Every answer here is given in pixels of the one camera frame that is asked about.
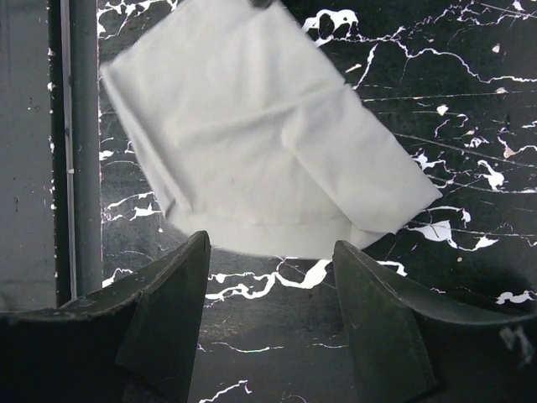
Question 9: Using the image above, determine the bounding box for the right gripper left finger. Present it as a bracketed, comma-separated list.
[1, 231, 211, 402]

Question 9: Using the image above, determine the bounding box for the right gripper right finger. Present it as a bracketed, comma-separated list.
[332, 241, 536, 402]

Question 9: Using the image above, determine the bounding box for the grey underwear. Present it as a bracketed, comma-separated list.
[100, 1, 441, 259]

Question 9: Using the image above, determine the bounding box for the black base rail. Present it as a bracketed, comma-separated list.
[1, 1, 102, 311]

